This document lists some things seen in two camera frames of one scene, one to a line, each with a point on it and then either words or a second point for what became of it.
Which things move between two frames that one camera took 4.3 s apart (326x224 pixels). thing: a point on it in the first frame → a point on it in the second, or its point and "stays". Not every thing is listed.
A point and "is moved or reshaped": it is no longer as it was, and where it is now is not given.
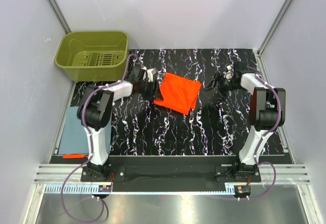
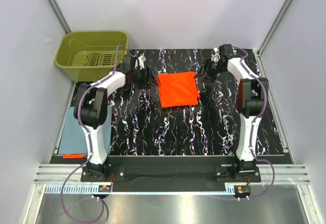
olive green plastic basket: [93, 56] stays
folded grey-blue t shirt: [73, 139] stays
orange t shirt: [180, 93] is moved or reshaped
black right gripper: [220, 95] → [207, 73]
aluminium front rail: [284, 173] stays
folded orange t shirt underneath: [75, 156] stays
